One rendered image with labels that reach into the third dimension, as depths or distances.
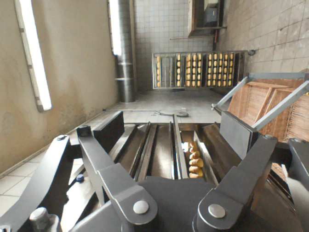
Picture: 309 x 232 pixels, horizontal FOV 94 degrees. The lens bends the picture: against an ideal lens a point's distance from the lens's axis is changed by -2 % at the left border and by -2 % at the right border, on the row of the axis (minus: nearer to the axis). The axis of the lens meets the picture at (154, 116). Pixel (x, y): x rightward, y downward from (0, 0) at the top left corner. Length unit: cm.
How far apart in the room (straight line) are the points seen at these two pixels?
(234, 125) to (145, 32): 529
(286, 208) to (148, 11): 539
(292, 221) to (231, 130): 78
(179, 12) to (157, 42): 106
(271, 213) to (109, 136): 87
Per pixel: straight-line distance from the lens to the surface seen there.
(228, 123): 19
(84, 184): 105
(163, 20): 545
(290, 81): 151
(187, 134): 189
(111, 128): 17
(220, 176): 105
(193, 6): 470
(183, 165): 83
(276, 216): 94
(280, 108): 77
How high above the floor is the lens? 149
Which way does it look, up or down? 5 degrees up
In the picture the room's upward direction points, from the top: 90 degrees counter-clockwise
